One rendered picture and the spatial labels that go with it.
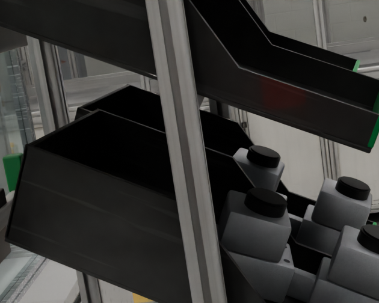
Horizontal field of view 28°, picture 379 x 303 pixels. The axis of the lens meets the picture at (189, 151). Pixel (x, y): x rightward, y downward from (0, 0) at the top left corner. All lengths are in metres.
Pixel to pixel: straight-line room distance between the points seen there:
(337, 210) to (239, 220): 0.16
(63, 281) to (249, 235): 1.24
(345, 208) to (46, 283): 1.17
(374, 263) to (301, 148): 3.75
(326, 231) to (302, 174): 3.64
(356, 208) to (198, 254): 0.23
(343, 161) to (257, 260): 3.79
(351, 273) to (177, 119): 0.18
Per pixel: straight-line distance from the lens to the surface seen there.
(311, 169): 4.32
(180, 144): 0.44
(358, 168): 4.34
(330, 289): 0.55
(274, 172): 0.67
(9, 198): 0.64
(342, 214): 0.67
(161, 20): 0.44
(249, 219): 0.53
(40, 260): 1.84
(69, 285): 1.71
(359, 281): 0.55
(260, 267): 0.54
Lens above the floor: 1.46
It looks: 12 degrees down
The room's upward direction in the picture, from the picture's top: 9 degrees counter-clockwise
